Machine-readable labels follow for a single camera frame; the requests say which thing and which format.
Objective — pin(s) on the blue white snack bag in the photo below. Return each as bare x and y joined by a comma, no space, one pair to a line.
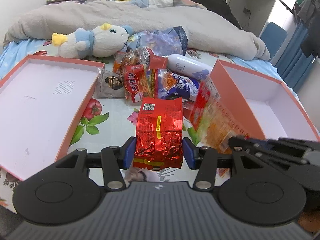
165,84

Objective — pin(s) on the pink gift box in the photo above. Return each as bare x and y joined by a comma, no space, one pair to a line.
264,106

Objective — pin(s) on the blue curtain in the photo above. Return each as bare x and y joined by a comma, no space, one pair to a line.
293,66

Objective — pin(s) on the hanging dark clothes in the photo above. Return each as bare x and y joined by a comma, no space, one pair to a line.
309,16

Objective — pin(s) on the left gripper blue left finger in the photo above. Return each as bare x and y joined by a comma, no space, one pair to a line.
113,160

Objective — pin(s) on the red foil tea packet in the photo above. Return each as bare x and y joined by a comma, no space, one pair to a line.
159,134

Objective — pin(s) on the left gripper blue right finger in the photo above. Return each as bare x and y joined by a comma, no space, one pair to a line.
206,160

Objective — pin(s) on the red sachet packet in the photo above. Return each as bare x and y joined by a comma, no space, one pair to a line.
157,62

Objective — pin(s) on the red orange noodle snack bag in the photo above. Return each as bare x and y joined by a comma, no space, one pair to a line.
136,83

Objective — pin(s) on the grey black sesame packet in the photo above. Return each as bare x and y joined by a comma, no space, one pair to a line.
109,85

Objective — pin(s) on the grey wardrobe cabinet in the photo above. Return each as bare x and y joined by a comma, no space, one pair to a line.
254,15

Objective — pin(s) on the white spray bottle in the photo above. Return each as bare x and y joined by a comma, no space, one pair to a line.
188,67

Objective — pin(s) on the white blue plush toy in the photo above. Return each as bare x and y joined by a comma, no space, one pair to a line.
102,41

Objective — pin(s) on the purple facial tissue pack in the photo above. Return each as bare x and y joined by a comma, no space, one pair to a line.
162,42

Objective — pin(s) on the blue chair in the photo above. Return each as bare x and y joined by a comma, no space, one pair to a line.
273,36

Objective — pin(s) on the pink box lid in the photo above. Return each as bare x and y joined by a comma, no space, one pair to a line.
42,101

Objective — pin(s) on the grey duvet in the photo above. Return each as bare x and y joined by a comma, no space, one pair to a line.
205,30

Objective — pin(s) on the black clothing pile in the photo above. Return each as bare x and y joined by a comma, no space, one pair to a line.
221,8

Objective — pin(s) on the patchwork pillow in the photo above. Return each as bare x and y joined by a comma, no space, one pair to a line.
165,3

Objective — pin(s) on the clear brown snack bag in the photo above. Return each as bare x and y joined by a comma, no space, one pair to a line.
132,57

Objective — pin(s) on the red spicy strips bag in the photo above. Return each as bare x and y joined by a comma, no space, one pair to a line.
212,123

